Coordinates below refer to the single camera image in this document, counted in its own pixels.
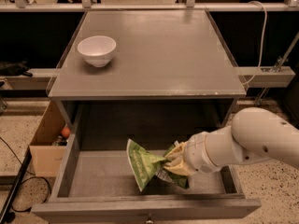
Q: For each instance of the metal drawer knob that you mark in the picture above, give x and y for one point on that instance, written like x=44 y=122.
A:
x=149 y=220

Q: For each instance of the black object on ledge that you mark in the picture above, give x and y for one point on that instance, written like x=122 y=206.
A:
x=10 y=69

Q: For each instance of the open grey top drawer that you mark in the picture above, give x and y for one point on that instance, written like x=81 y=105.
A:
x=96 y=184

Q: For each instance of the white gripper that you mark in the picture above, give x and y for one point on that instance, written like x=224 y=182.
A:
x=195 y=153

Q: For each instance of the orange ball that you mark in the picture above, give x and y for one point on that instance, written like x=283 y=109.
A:
x=65 y=132

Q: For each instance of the grey wooden cabinet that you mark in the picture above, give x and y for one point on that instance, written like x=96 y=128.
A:
x=170 y=78

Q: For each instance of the white bowl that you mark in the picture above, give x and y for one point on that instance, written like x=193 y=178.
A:
x=97 y=50

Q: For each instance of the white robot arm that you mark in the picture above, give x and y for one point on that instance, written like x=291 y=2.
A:
x=255 y=135

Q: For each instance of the cardboard box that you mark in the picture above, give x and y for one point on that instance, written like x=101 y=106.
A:
x=47 y=146

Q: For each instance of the green jalapeno chip bag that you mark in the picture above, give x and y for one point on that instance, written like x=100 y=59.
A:
x=145 y=165

